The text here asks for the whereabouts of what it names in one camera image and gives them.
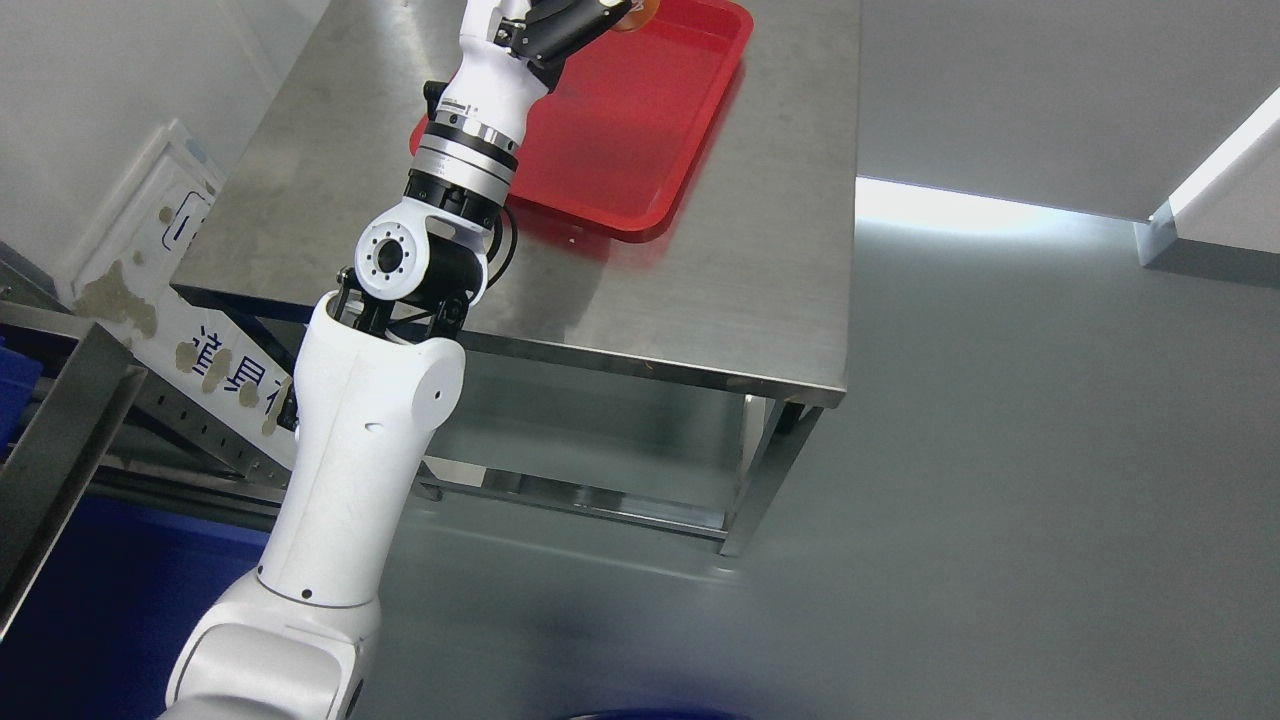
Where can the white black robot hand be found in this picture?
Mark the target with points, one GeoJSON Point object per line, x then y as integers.
{"type": "Point", "coordinates": [512, 54]}

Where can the orange cylindrical capacitor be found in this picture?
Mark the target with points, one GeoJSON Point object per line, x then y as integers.
{"type": "Point", "coordinates": [639, 13]}

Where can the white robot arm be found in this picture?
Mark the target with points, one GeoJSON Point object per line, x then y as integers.
{"type": "Point", "coordinates": [380, 370]}

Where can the red plastic tray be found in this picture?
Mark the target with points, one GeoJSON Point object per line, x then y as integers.
{"type": "Point", "coordinates": [612, 146]}

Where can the stainless steel table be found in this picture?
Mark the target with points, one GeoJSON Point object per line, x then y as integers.
{"type": "Point", "coordinates": [743, 286]}

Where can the white worn sign board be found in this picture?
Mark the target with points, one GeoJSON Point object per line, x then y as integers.
{"type": "Point", "coordinates": [122, 278]}

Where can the blue bin lower left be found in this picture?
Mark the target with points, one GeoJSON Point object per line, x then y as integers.
{"type": "Point", "coordinates": [108, 614]}

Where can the steel shelf rail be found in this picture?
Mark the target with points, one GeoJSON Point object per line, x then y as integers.
{"type": "Point", "coordinates": [61, 448]}

